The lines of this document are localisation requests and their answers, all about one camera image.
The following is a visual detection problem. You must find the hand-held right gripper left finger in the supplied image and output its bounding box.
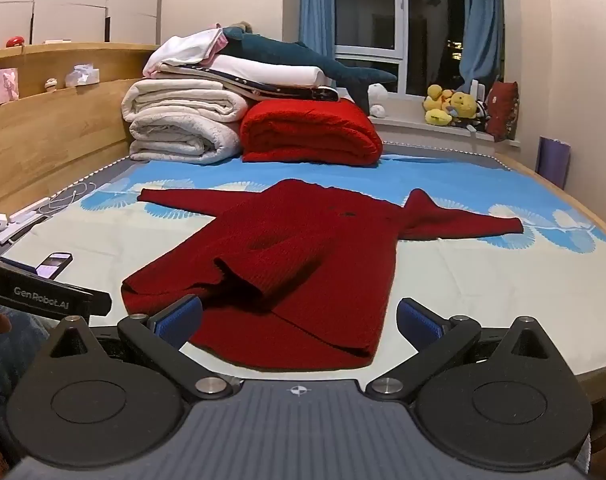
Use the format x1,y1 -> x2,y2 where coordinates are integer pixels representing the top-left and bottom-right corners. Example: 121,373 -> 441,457
48,296 -> 234,402

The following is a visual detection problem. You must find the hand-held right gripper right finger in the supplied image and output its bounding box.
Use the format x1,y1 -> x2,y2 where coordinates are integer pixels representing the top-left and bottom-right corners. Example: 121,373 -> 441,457
365,297 -> 558,402

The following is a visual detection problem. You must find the dark red knit sweater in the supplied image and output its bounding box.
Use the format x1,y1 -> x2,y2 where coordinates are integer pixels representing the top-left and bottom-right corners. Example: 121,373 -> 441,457
120,178 -> 524,372

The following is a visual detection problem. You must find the smartphone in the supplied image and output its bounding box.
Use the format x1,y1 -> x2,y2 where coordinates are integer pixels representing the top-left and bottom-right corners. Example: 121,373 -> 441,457
36,252 -> 74,280

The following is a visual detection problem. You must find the white power strip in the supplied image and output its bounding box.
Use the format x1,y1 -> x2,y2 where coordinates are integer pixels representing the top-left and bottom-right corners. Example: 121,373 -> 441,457
0,197 -> 50,244

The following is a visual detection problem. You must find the person's jeans leg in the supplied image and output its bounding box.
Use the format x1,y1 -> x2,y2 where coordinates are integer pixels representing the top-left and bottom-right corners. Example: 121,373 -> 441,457
0,314 -> 55,397

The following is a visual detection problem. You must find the pink box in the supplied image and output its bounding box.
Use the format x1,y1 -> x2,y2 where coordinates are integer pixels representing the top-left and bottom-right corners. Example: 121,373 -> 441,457
0,67 -> 20,107

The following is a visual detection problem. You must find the grey-white fluffy folded blanket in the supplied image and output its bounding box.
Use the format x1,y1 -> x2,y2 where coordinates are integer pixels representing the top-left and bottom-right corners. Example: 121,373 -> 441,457
128,110 -> 245,163

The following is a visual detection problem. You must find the clear tissue pack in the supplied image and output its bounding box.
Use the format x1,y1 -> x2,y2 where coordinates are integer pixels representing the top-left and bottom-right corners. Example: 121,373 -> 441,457
64,63 -> 101,89

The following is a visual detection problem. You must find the purple paper bag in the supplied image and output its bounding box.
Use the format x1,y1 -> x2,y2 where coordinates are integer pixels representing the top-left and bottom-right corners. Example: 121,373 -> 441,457
535,136 -> 570,190

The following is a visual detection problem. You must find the yellow plush toy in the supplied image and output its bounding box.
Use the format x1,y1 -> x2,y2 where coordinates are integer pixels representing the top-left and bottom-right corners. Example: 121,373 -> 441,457
448,91 -> 480,129
423,84 -> 456,127

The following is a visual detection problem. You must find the black and white toy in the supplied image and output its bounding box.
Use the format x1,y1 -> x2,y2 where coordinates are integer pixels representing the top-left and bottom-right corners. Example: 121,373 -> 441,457
470,100 -> 490,132

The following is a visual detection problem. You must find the cream folded quilt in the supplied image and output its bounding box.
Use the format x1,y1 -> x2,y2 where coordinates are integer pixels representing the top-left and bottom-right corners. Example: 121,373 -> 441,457
122,79 -> 250,124

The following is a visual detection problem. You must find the red folded blanket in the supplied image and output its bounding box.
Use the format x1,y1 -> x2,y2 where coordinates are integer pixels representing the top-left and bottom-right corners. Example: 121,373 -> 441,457
239,99 -> 384,165

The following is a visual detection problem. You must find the red cushion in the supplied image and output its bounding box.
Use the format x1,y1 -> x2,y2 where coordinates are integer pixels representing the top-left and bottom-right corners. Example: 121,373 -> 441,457
485,81 -> 520,142

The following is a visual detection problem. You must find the dark patterned folded cloth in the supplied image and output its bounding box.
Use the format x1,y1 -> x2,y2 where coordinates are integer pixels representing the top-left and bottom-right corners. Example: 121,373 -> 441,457
153,66 -> 340,104

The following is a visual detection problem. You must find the white folded pillow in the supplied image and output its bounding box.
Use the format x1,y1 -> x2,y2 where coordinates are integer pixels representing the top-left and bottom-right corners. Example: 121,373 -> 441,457
160,55 -> 327,89

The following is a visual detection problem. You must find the white and pink folded cloth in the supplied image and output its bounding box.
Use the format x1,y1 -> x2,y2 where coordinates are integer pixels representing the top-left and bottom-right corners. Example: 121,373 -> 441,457
143,29 -> 230,79

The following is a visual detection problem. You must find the blue shark plush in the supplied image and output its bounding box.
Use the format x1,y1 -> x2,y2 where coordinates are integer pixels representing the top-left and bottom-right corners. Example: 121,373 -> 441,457
222,23 -> 399,114

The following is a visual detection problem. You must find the blue curtain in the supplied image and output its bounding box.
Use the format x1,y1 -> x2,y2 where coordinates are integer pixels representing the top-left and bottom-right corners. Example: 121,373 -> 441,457
458,0 -> 506,94
299,0 -> 337,63

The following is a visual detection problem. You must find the window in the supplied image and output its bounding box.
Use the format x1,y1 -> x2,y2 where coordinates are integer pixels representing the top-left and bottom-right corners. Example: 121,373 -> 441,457
333,0 -> 468,97

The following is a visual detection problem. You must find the white cable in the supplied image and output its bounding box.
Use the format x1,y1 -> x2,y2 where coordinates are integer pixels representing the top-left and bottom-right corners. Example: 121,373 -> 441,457
46,179 -> 115,212

